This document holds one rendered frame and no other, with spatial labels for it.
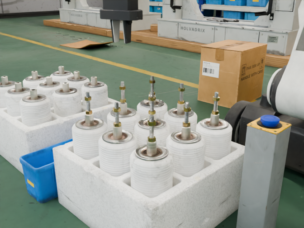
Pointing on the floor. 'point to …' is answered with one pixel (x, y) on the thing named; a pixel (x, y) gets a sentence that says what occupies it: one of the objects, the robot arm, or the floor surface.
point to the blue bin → (41, 173)
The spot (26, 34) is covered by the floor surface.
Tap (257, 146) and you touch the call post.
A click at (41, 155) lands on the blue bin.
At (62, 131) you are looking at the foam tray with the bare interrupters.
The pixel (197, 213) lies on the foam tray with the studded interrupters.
